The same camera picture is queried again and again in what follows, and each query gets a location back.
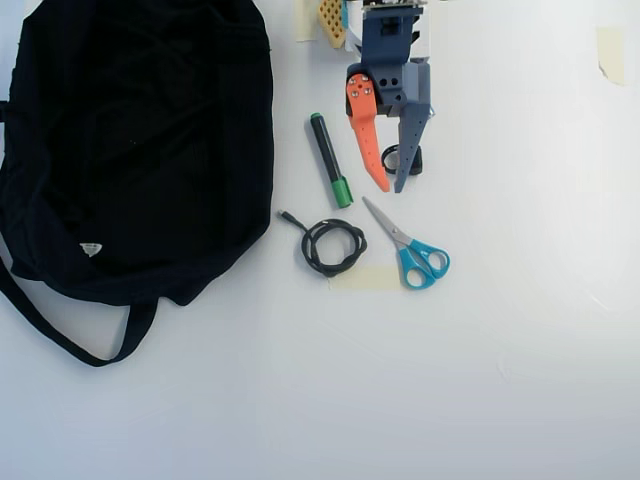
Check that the beige masking tape strip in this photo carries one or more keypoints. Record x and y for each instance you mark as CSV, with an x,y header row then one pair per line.
x,y
611,55
365,279
305,22

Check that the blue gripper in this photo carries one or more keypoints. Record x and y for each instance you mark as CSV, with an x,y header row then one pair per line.
x,y
391,91

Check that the yellow honeycomb plastic part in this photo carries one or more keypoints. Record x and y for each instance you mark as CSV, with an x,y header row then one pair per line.
x,y
331,22

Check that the black marker with green cap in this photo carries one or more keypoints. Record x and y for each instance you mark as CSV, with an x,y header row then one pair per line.
x,y
326,155

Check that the black fabric bag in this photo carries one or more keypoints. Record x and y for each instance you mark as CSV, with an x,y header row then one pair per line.
x,y
140,150

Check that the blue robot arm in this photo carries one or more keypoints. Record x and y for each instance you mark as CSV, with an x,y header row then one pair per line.
x,y
390,40

